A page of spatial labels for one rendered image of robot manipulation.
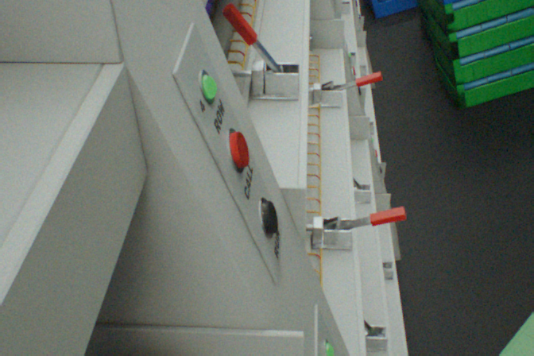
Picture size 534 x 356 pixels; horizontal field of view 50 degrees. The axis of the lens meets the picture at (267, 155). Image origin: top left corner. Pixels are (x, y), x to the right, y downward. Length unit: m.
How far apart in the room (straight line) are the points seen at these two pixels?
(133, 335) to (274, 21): 0.42
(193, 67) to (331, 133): 0.55
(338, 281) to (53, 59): 0.45
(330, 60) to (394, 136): 0.73
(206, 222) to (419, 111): 1.50
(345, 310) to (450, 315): 0.66
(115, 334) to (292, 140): 0.23
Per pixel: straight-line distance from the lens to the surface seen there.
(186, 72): 0.22
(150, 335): 0.28
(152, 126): 0.19
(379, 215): 0.60
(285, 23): 0.62
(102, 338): 0.29
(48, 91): 0.17
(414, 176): 1.49
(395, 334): 1.01
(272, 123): 0.46
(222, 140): 0.24
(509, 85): 1.69
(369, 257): 0.86
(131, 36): 0.19
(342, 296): 0.58
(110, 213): 0.17
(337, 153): 0.73
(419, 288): 1.25
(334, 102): 0.82
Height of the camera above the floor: 0.99
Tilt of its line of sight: 35 degrees down
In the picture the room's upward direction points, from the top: 23 degrees counter-clockwise
